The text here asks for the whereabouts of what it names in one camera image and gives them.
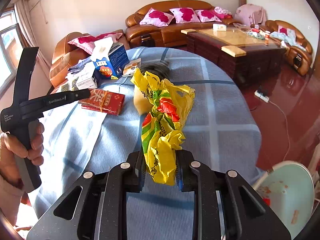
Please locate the long brown leather sofa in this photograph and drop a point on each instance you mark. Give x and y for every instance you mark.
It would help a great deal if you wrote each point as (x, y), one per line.
(169, 36)

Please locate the pink flower pillow right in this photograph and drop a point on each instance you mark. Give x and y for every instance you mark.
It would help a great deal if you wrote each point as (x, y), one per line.
(207, 16)

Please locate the blue plaid tablecloth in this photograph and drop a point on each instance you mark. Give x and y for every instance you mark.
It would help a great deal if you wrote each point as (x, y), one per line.
(220, 132)

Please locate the brown leather armchair far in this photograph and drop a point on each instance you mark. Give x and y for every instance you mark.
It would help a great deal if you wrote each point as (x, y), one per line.
(298, 48)

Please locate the mint green trash bin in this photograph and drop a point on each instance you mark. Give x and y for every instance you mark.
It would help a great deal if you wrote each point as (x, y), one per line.
(289, 192)

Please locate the white tissue box on table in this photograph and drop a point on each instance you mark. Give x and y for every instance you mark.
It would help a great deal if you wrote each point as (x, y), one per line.
(219, 27)

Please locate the dark wood coffee table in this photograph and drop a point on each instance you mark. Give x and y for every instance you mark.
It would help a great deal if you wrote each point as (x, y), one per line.
(244, 58)

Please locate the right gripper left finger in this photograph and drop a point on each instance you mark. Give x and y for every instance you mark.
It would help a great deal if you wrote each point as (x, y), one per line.
(140, 169)

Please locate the yellow sponge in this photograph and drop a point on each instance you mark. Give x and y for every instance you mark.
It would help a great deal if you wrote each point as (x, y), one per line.
(141, 103)

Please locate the pink flower pillow on armchair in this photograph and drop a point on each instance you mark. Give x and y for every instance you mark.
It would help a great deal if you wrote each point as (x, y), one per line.
(86, 43)

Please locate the pink flower pillow left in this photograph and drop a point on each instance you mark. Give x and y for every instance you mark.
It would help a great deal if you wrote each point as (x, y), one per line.
(156, 18)

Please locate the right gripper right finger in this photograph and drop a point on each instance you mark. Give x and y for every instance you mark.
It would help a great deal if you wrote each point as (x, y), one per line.
(179, 169)

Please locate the folded blue cloth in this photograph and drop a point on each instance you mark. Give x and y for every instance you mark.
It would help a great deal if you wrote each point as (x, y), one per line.
(81, 65)

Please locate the blue snack box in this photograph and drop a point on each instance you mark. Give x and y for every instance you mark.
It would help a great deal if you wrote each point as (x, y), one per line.
(109, 58)

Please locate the pink cloth covered object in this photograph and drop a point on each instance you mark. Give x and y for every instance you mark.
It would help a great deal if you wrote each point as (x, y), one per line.
(249, 14)

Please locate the window with frame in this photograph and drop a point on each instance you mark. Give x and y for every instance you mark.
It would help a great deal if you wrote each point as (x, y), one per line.
(12, 44)

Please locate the white power strip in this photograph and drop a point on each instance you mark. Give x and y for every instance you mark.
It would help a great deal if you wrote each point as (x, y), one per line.
(261, 96)

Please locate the pink flower pillow middle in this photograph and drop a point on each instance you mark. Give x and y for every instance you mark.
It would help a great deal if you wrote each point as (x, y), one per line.
(184, 15)

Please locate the person's left hand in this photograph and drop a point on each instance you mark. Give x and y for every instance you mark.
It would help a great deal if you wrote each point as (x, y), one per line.
(11, 147)

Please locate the brown leather armchair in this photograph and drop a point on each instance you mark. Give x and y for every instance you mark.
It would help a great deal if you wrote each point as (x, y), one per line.
(66, 56)
(298, 48)

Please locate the red cigarette carton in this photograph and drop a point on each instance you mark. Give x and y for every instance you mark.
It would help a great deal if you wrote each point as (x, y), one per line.
(103, 101)

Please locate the brown leather armchair near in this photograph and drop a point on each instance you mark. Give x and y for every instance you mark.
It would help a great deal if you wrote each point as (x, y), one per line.
(66, 56)

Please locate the yellow printed plastic bag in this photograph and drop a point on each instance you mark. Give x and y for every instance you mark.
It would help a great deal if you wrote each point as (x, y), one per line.
(162, 127)

